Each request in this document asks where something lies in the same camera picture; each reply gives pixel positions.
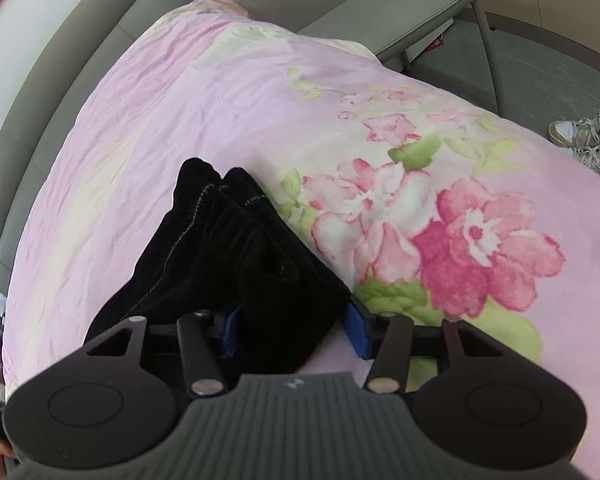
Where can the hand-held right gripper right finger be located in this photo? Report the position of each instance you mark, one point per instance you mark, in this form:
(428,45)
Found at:
(358,332)

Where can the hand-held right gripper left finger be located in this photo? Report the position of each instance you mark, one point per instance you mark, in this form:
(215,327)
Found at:
(232,332)

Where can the black pants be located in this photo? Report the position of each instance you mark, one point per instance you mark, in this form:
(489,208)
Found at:
(205,260)

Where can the pink floral blanket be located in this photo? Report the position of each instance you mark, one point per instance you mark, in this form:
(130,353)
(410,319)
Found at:
(180,110)

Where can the small red scrap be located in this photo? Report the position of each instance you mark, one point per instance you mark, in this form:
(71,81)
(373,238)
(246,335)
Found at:
(437,42)

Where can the grey upholstered bed headboard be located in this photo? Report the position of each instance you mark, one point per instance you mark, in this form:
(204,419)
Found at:
(55,60)

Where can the grey chair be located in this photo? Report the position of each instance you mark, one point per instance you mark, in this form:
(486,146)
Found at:
(380,5)

